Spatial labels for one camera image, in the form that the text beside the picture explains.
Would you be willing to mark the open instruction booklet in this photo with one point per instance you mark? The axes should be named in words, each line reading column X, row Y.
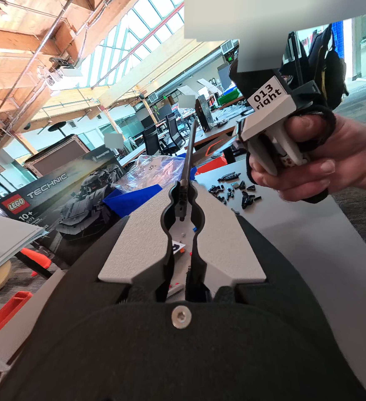
column 7, row 241

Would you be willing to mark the wooden office table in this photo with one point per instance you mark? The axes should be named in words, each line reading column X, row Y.
column 214, row 131

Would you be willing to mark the crumpled clear plastic bags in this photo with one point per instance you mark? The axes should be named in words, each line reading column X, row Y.
column 151, row 169

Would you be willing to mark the black backpack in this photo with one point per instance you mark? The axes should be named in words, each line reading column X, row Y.
column 333, row 72

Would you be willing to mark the black upright box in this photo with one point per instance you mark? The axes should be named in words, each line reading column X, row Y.
column 206, row 112

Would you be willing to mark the black disc lamp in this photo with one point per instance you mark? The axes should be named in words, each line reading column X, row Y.
column 58, row 124

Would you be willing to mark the toy car set box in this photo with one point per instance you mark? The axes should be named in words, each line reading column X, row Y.
column 45, row 203

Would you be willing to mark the black office chair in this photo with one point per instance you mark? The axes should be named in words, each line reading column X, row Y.
column 153, row 141
column 174, row 128

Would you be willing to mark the brown flight case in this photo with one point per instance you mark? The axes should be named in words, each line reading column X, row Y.
column 54, row 153

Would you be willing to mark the orange floor bin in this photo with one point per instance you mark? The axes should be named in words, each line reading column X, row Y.
column 212, row 164

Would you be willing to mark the green plastic bin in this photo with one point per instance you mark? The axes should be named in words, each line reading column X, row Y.
column 230, row 97

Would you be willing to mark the person's right hand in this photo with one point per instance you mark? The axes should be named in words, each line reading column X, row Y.
column 352, row 150

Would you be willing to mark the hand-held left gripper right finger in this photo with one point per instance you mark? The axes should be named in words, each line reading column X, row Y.
column 230, row 247

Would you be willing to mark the orange plastic crate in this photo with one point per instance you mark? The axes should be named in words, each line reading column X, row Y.
column 4, row 316

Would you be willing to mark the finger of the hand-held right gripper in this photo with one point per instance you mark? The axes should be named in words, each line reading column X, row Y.
column 264, row 123

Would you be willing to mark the blue plastic bin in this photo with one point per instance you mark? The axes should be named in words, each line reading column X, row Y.
column 129, row 199

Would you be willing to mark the white ceiling projector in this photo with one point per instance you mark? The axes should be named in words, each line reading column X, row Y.
column 70, row 72

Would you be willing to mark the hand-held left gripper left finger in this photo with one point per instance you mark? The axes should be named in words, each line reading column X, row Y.
column 139, row 247

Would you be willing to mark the pile of black pins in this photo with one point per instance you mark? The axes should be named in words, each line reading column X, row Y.
column 247, row 199

